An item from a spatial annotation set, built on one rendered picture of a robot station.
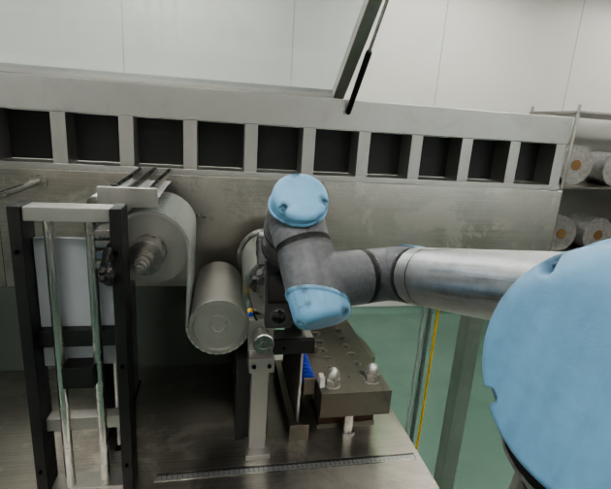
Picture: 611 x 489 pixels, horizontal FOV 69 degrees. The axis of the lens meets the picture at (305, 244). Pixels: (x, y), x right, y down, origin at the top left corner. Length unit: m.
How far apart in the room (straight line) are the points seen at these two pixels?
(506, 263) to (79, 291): 0.65
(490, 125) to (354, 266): 0.90
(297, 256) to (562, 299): 0.37
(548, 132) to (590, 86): 3.21
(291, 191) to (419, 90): 3.32
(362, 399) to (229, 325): 0.34
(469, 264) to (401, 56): 3.37
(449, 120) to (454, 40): 2.69
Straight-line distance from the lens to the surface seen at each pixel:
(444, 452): 2.02
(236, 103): 1.18
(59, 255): 0.82
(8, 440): 1.20
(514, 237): 1.50
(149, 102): 1.19
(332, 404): 1.03
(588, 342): 0.23
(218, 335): 0.95
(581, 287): 0.23
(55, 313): 0.83
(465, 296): 0.49
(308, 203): 0.56
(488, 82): 4.13
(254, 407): 0.99
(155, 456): 1.07
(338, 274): 0.55
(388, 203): 1.28
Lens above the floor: 1.58
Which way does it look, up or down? 15 degrees down
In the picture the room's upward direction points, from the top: 4 degrees clockwise
